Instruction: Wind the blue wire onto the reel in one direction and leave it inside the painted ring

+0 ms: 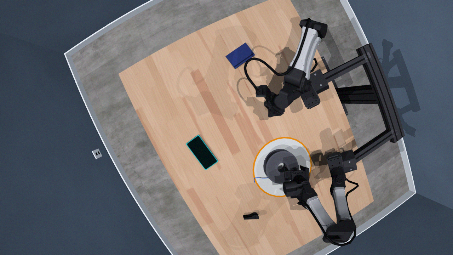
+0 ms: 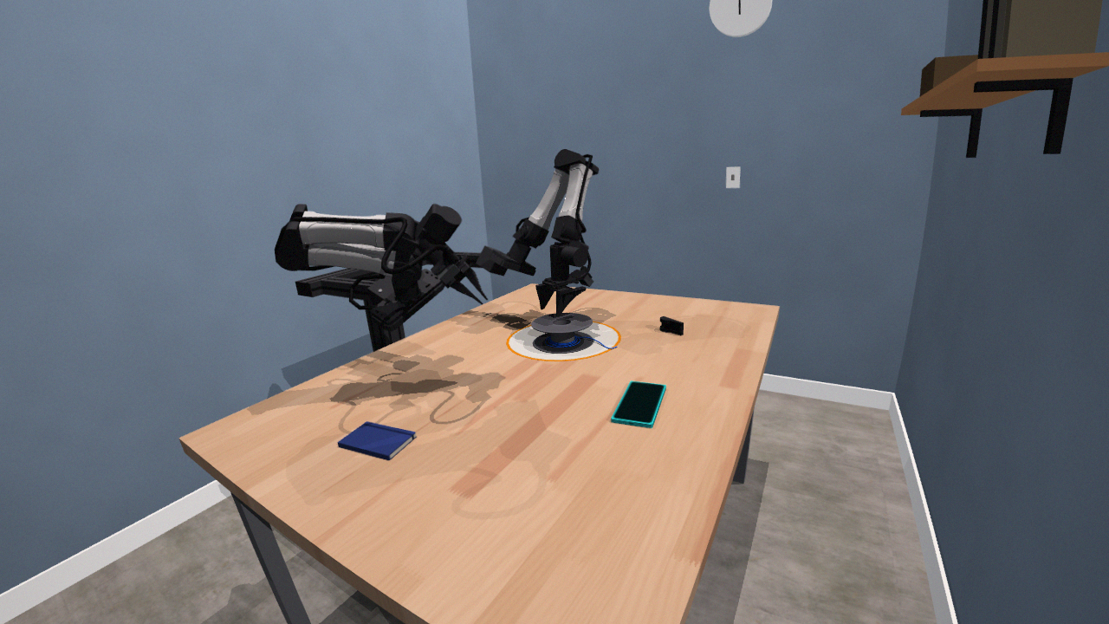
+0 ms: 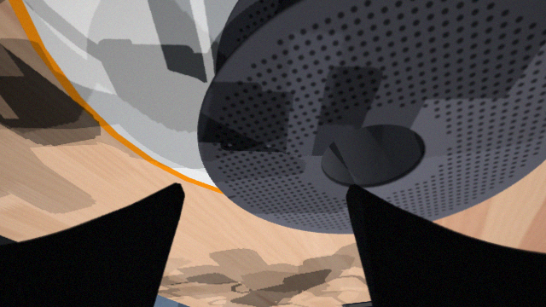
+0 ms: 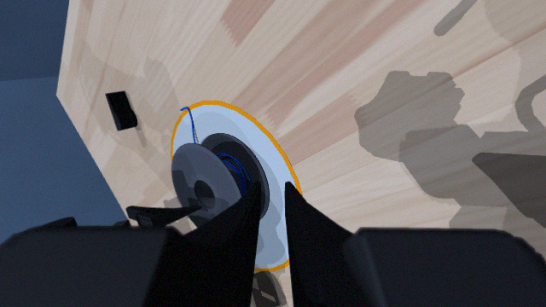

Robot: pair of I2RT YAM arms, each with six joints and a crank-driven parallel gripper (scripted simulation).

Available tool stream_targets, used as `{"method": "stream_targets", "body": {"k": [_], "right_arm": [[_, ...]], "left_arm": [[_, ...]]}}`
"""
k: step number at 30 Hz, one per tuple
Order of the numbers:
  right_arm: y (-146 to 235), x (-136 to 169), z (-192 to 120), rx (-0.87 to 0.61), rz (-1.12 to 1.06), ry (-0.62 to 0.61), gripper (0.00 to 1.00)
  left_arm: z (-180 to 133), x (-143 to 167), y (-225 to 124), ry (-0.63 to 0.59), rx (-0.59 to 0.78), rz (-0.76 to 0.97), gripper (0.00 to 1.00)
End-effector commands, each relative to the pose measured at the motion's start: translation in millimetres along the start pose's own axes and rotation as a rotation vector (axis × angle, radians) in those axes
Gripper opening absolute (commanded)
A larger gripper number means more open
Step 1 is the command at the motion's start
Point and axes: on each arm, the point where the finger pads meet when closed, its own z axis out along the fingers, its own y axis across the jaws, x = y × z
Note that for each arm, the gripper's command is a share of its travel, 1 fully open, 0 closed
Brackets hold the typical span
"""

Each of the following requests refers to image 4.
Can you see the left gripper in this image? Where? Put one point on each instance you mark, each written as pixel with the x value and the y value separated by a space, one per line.
pixel 148 219

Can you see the orange painted ring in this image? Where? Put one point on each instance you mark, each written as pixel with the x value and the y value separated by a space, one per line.
pixel 225 104

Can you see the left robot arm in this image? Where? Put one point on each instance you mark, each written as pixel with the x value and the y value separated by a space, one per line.
pixel 70 221

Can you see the blue wire loop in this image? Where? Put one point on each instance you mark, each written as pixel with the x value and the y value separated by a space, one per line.
pixel 243 183

